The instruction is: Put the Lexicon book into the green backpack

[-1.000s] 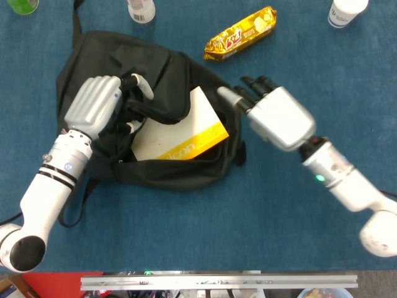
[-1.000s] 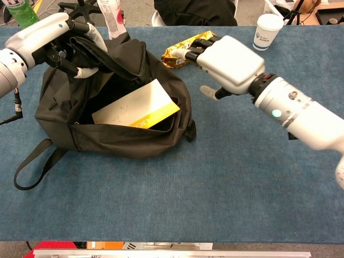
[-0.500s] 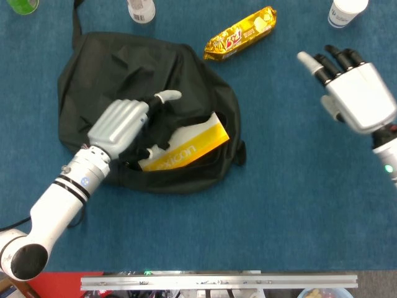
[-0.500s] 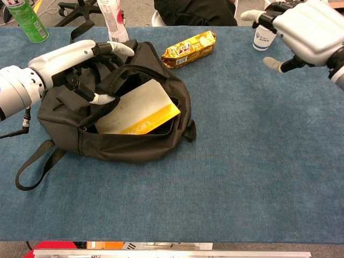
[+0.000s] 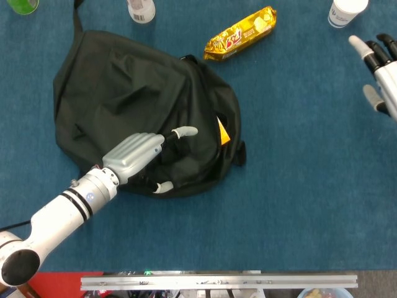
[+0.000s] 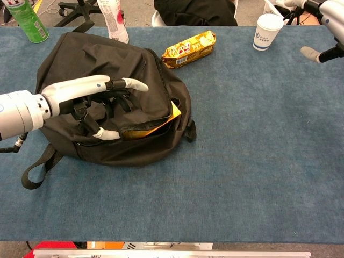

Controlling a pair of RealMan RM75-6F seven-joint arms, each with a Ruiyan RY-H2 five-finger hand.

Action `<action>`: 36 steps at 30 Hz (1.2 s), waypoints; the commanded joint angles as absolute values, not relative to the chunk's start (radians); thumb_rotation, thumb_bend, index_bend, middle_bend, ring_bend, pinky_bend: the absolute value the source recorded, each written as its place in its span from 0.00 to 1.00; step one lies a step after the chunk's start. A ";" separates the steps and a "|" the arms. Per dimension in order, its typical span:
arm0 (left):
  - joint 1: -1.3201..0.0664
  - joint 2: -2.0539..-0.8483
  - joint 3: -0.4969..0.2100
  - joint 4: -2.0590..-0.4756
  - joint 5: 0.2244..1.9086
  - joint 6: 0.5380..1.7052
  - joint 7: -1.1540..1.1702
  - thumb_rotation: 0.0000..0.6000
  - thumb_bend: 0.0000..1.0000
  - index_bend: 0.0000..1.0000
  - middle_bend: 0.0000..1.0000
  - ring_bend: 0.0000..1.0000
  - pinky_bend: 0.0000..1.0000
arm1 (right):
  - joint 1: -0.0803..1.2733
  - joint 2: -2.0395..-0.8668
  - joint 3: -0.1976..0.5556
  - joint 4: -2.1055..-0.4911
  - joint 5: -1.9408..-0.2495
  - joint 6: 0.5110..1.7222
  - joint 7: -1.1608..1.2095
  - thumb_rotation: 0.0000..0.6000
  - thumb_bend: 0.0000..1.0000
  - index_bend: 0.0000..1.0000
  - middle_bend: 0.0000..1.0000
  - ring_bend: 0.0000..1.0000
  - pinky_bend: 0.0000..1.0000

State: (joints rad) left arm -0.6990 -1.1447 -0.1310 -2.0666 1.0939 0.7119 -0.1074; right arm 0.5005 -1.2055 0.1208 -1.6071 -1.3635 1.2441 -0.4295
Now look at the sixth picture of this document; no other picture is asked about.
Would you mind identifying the black tripod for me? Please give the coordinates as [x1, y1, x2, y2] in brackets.
[283, 6, 304, 26]

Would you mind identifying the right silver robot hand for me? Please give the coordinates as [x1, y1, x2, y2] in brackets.
[284, 0, 344, 64]

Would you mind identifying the orange panel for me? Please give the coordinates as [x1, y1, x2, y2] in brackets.
[86, 241, 126, 250]

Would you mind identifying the black office chair base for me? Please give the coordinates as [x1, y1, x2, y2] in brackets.
[55, 0, 124, 27]

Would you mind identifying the white chair seat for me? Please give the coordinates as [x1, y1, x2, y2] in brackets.
[151, 10, 164, 27]

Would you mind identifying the white yellow booklet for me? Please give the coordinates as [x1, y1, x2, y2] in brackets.
[122, 103, 181, 140]

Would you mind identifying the black fabric backpack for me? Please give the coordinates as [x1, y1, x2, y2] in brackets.
[21, 23, 197, 190]

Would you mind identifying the black garment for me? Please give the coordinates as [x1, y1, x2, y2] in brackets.
[154, 0, 239, 27]

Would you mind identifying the aluminium profile rail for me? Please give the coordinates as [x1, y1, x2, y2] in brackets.
[32, 249, 312, 258]

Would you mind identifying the white paper cup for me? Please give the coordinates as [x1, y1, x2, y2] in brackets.
[252, 13, 284, 52]

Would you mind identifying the green cylindrical can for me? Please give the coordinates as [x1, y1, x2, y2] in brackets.
[5, 0, 50, 44]

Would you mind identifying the gold biscuit packet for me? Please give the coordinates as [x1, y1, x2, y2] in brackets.
[160, 30, 217, 69]

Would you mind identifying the red panel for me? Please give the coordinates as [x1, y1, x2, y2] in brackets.
[34, 241, 78, 250]

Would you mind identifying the white plastic bottle with barcode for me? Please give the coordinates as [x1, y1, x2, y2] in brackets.
[96, 0, 130, 44]

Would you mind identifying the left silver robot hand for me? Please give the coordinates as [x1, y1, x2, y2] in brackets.
[40, 74, 149, 141]

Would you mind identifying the white plastic crate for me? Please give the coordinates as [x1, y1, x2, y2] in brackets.
[263, 0, 285, 17]

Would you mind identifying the blue felt table cover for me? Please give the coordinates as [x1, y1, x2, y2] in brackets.
[0, 26, 344, 244]

